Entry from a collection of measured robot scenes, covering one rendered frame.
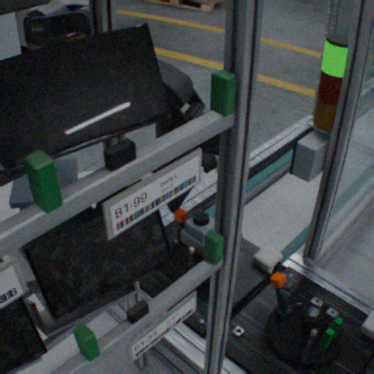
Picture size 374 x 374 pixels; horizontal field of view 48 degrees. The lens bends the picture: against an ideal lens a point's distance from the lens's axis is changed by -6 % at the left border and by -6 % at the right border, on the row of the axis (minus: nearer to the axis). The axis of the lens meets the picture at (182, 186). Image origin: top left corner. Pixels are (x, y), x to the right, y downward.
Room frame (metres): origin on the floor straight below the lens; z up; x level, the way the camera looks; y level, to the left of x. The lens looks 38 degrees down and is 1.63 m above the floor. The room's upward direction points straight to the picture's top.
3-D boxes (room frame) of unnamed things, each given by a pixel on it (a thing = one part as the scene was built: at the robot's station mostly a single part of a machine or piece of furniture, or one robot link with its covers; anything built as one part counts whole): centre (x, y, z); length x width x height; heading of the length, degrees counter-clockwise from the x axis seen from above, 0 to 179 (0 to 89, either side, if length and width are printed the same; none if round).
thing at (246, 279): (0.60, -0.03, 0.96); 0.24 x 0.24 x 0.02; 46
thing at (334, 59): (0.65, -0.25, 1.38); 0.05 x 0.05 x 0.05
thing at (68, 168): (0.76, 0.30, 0.96); 0.15 x 0.15 x 0.20; 10
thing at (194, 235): (0.59, -0.04, 1.06); 0.08 x 0.04 x 0.07; 46
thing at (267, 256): (0.60, -0.17, 0.97); 0.05 x 0.05 x 0.04; 46
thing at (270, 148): (0.90, -0.12, 0.91); 0.89 x 0.06 x 0.11; 136
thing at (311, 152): (0.65, -0.25, 1.29); 0.12 x 0.05 x 0.25; 136
